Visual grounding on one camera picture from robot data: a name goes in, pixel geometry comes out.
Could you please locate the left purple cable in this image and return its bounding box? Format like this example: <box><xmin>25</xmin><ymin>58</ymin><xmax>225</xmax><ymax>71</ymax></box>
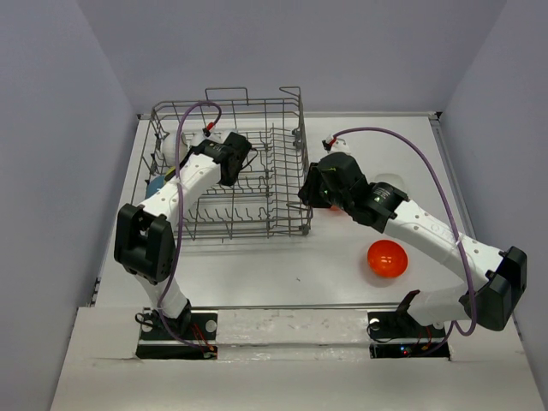
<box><xmin>158</xmin><ymin>100</ymin><xmax>222</xmax><ymax>351</ymax></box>

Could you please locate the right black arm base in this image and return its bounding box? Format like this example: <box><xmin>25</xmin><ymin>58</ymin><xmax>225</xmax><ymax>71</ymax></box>
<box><xmin>366</xmin><ymin>290</ymin><xmax>450</xmax><ymax>360</ymax></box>

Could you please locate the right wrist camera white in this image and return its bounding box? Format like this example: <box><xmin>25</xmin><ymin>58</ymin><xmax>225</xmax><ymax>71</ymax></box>
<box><xmin>322</xmin><ymin>135</ymin><xmax>351</xmax><ymax>155</ymax></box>

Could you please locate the grey wire dish rack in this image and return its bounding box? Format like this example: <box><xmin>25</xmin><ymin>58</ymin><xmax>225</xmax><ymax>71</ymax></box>
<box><xmin>127</xmin><ymin>86</ymin><xmax>316</xmax><ymax>244</ymax></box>

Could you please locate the white square dish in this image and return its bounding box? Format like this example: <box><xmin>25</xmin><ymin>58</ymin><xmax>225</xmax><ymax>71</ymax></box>
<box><xmin>375</xmin><ymin>173</ymin><xmax>406</xmax><ymax>191</ymax></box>

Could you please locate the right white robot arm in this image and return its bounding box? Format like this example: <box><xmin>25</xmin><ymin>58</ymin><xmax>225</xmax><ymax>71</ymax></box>
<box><xmin>299</xmin><ymin>152</ymin><xmax>527</xmax><ymax>336</ymax></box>

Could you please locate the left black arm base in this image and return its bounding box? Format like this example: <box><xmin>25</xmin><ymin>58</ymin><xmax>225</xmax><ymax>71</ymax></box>
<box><xmin>134</xmin><ymin>309</ymin><xmax>218</xmax><ymax>360</ymax></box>

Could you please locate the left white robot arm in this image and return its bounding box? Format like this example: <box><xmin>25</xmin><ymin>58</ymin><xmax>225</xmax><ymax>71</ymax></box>
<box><xmin>114</xmin><ymin>131</ymin><xmax>252</xmax><ymax>338</ymax></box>

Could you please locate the lime green bowl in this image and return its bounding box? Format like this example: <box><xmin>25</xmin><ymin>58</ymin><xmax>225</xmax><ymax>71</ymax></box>
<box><xmin>164</xmin><ymin>167</ymin><xmax>176</xmax><ymax>181</ymax></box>

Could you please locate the blue bowl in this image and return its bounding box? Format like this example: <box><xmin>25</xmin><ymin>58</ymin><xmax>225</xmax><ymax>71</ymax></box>
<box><xmin>145</xmin><ymin>176</ymin><xmax>164</xmax><ymax>199</ymax></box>

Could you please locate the orange bowl right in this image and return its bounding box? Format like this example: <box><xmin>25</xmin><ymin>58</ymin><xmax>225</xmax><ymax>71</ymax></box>
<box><xmin>366</xmin><ymin>240</ymin><xmax>408</xmax><ymax>278</ymax></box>

